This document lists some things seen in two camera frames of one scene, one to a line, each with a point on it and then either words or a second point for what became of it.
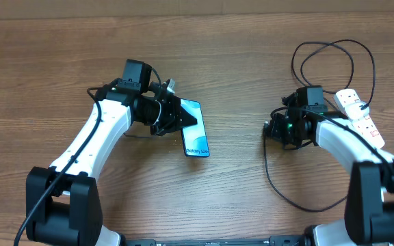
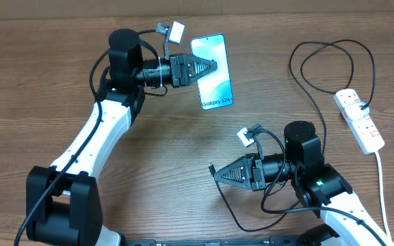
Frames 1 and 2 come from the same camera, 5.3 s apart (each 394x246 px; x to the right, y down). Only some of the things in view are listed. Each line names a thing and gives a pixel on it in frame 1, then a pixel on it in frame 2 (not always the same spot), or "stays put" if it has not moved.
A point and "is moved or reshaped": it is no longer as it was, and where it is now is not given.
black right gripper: x=273 y=131 → x=258 y=181
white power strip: x=364 y=126 stays put
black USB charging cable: x=330 y=42 is moved or reshaped
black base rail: x=273 y=240 stays put
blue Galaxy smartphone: x=194 y=137 → x=215 y=89
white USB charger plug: x=354 y=111 stays put
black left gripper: x=173 y=121 → x=180 y=70
